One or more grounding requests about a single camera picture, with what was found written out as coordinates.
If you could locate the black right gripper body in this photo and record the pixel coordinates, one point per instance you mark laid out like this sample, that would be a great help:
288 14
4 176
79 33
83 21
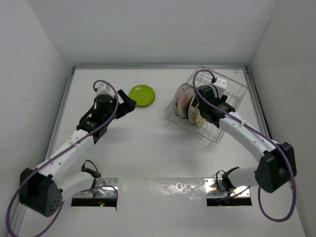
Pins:
196 104

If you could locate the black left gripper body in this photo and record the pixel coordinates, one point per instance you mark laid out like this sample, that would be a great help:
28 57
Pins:
108 115

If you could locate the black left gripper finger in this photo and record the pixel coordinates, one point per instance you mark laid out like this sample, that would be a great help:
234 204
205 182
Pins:
121 112
128 103

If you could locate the lime green plate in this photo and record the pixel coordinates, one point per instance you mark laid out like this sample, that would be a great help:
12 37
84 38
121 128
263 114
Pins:
143 94

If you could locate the white plate orange sunburst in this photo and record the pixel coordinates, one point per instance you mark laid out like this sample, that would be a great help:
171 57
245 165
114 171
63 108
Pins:
184 101

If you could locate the white plate red green text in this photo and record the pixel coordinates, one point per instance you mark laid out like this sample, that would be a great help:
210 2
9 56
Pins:
177 96

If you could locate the cream beige plate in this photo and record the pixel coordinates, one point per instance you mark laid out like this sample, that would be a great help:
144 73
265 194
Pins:
200 121

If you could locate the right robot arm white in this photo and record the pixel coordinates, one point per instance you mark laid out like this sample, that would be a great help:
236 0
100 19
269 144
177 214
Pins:
276 162

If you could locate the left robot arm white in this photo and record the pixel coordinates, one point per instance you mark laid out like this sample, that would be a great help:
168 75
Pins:
44 188

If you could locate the clear wire dish rack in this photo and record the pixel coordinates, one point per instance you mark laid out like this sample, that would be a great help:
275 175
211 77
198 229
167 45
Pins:
208 133

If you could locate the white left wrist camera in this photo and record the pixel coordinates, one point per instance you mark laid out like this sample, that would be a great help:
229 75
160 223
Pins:
103 89

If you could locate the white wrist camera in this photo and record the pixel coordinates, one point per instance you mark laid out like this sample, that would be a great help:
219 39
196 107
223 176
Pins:
103 89
219 86

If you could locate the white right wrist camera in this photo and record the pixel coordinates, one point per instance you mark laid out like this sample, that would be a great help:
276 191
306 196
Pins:
219 86

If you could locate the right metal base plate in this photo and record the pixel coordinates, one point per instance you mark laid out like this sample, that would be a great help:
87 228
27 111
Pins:
215 190

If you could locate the metal base plate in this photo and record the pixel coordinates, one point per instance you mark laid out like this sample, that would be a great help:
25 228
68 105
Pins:
215 190
103 188

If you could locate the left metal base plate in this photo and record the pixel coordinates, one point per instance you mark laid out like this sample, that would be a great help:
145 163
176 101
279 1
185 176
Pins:
103 188

